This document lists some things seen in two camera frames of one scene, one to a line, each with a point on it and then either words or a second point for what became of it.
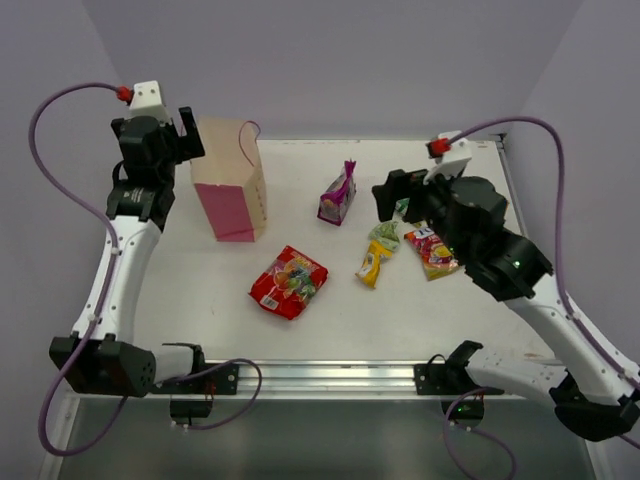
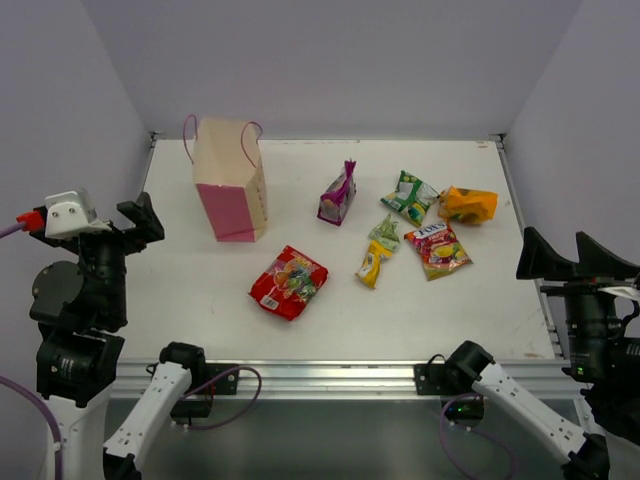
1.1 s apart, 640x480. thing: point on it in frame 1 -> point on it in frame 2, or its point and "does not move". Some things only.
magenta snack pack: [338, 196] does not move
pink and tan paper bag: [229, 178] does not move
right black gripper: [403, 185] -> [595, 261]
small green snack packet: [387, 233] does not move
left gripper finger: [190, 146] -> [145, 216]
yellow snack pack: [369, 271] does not move
